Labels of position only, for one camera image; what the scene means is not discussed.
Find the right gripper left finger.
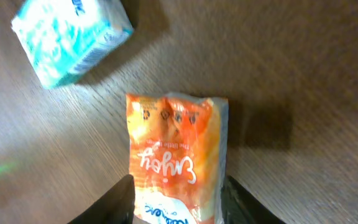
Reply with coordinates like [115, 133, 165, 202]
[69, 174, 135, 224]

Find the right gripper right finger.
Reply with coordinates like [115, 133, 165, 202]
[221, 175, 285, 224]

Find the orange small tissue pack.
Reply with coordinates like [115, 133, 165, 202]
[126, 93, 229, 224]

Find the green tissue pack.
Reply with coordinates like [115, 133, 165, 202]
[11, 0, 134, 89]

